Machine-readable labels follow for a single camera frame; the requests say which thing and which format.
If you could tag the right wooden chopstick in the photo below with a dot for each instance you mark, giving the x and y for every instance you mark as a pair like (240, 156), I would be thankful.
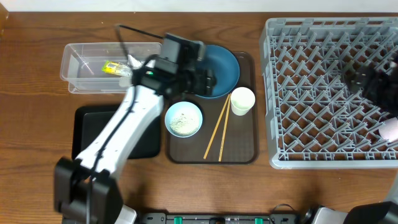
(224, 128)

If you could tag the light blue bowl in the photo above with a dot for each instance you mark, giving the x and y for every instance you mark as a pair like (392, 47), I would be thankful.
(182, 107)

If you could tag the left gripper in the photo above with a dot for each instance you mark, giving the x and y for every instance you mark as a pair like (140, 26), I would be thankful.
(205, 82)

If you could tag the clear plastic bin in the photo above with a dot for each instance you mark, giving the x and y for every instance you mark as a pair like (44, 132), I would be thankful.
(82, 65)

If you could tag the left wooden chopstick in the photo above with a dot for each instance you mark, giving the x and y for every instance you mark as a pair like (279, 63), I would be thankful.
(216, 127)

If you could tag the wooden chopstick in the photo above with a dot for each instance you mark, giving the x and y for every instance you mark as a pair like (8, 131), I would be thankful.
(216, 127)
(224, 128)

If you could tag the pink cup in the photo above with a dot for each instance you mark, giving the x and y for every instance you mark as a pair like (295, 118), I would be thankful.
(389, 131)

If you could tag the dark blue plate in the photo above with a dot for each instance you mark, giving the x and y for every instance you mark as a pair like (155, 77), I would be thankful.
(225, 67)

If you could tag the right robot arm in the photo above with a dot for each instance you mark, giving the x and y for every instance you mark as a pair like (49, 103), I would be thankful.
(381, 89)

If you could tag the grey dishwasher rack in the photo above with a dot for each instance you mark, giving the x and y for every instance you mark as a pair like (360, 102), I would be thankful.
(312, 120)

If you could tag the brown serving tray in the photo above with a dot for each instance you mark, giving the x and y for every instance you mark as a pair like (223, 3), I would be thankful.
(237, 145)

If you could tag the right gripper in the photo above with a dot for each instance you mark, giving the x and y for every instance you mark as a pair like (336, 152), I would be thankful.
(365, 73)

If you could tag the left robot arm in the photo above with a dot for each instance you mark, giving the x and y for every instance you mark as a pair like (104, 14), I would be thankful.
(86, 188)

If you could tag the food crumbs in bowl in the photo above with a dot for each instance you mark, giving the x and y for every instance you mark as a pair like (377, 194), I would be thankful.
(184, 124)

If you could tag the green cup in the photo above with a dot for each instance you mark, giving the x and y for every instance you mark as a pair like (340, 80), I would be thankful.
(242, 100)

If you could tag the black bin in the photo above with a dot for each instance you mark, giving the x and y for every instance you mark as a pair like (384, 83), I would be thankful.
(91, 120)

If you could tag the yellow snack wrapper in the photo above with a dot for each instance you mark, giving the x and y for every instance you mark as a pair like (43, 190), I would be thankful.
(116, 68)

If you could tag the white napkin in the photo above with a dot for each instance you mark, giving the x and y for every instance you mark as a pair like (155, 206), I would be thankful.
(135, 63)

